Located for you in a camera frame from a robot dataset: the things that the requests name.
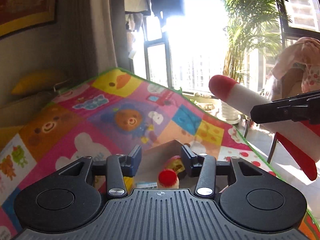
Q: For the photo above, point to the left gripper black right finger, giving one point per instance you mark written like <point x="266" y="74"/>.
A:
<point x="203" y="167"/>

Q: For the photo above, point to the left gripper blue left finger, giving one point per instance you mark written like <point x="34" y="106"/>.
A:
<point x="119" y="166"/>

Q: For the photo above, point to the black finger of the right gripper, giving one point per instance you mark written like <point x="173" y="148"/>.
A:
<point x="303" y="107"/>

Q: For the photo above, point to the yellow corn toy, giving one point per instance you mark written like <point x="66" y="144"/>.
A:
<point x="129" y="183"/>

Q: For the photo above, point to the small white pill bottle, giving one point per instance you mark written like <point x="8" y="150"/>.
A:
<point x="167" y="179"/>

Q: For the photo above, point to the blue wet wipes pack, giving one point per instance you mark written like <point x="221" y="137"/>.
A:
<point x="146" y="185"/>

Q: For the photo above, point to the white red foam rocket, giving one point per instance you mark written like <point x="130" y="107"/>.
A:
<point x="300" y="139"/>

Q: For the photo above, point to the pink cardboard box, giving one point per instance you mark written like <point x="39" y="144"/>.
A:
<point x="153" y="161"/>

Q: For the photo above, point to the colourful cartoon play mat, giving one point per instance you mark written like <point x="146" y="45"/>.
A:
<point x="53" y="172"/>

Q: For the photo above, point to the pink floral cloth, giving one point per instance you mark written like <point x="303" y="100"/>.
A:
<point x="303" y="52"/>

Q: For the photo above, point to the white plant pot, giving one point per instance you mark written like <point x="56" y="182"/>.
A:
<point x="229" y="114"/>

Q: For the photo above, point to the green palm plant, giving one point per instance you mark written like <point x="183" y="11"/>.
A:
<point x="252" y="25"/>

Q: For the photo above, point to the yellow cushion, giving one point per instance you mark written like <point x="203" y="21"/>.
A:
<point x="38" y="81"/>

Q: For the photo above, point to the framed wall picture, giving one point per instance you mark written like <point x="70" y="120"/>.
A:
<point x="20" y="14"/>

